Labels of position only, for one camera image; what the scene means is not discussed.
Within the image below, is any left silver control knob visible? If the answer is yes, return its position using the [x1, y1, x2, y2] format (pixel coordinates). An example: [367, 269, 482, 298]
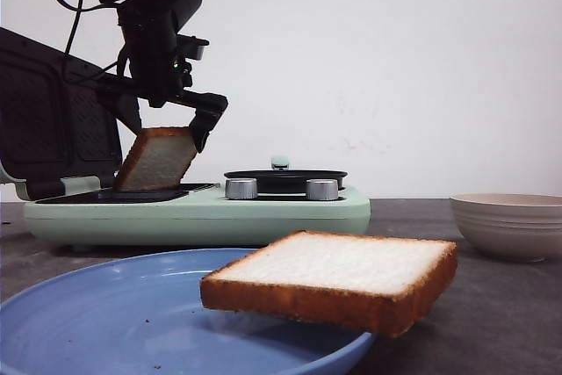
[225, 177, 258, 200]

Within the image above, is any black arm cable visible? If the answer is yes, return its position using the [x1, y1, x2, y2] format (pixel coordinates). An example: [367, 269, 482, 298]
[44, 0, 133, 86]

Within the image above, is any blue round plate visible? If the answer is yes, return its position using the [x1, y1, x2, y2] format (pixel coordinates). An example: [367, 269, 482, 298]
[1, 249, 374, 374]

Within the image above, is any silver control knob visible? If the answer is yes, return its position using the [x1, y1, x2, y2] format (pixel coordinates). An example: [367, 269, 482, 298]
[225, 177, 258, 200]
[306, 178, 339, 201]

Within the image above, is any white bread slice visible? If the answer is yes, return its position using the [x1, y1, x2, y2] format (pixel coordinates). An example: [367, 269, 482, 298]
[113, 126, 197, 191]
[200, 230, 458, 337]

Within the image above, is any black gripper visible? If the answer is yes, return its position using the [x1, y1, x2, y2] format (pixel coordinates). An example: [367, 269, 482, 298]
[97, 0, 228, 152]

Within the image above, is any breakfast maker hinged lid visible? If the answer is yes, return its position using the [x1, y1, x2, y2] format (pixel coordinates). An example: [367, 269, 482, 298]
[1, 29, 122, 200]

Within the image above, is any right silver control knob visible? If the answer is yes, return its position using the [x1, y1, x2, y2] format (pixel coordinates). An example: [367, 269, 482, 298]
[306, 178, 339, 201]

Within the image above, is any mint green breakfast maker base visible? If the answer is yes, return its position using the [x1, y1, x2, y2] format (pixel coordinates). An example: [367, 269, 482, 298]
[24, 184, 371, 246]

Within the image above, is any beige ribbed bowl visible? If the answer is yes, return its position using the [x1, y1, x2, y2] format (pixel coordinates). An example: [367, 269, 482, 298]
[450, 193, 561, 262]

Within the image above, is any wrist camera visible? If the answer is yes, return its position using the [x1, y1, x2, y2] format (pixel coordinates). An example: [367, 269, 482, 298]
[176, 34, 210, 61]

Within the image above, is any black round frying pan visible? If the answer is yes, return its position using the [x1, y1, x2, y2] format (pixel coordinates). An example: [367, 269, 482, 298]
[224, 155, 348, 194]

